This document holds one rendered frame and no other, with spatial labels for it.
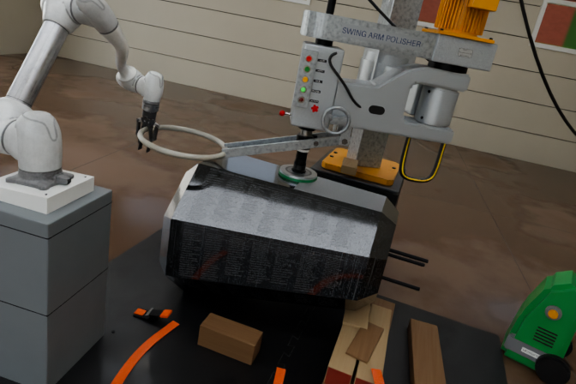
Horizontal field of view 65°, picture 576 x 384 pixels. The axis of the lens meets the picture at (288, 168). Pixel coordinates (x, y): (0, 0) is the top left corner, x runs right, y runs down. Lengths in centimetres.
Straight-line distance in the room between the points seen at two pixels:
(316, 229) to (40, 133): 127
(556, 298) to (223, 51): 733
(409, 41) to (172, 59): 742
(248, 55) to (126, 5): 262
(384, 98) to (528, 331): 157
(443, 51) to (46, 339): 217
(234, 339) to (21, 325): 93
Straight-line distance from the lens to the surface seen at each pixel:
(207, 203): 237
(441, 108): 248
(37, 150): 197
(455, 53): 243
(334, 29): 229
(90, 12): 216
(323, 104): 233
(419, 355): 270
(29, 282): 204
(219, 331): 241
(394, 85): 239
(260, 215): 229
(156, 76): 252
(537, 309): 298
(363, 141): 307
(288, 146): 242
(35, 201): 194
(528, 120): 878
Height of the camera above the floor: 166
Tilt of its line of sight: 18 degrees down
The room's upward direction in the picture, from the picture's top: 11 degrees clockwise
